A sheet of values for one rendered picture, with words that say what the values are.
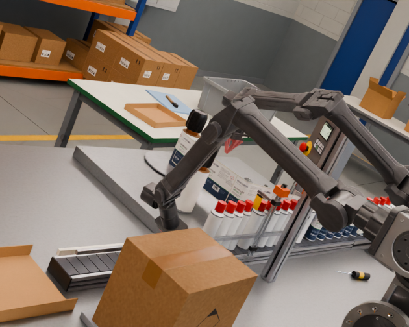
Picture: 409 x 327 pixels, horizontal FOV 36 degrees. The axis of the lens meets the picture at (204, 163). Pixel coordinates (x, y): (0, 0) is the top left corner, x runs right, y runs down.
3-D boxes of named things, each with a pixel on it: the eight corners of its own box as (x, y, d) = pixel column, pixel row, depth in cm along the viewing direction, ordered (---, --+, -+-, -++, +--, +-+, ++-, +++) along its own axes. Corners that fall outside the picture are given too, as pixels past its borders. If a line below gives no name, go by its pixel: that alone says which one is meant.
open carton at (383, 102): (352, 103, 771) (367, 74, 759) (369, 106, 808) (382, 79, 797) (380, 119, 749) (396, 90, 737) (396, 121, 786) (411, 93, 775)
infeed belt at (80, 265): (335, 237, 311) (339, 230, 310) (349, 246, 306) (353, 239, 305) (50, 268, 188) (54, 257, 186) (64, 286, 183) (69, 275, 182)
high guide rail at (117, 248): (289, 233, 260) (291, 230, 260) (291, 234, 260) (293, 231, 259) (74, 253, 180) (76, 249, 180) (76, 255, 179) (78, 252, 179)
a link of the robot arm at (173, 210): (165, 210, 198) (178, 199, 200) (150, 200, 201) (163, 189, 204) (169, 224, 203) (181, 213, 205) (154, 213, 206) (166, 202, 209)
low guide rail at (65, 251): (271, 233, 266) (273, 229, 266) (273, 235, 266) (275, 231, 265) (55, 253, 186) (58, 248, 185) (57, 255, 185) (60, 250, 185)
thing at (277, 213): (257, 240, 258) (278, 197, 251) (265, 248, 255) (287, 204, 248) (248, 241, 254) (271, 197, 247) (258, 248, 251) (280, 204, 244)
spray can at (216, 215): (199, 245, 232) (221, 197, 226) (209, 254, 230) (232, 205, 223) (190, 247, 228) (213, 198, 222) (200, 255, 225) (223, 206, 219)
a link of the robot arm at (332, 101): (314, 100, 185) (335, 78, 188) (295, 111, 198) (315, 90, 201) (415, 211, 189) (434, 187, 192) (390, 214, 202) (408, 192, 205)
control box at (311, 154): (322, 162, 245) (345, 119, 239) (337, 181, 230) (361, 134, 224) (299, 154, 242) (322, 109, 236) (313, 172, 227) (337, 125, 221)
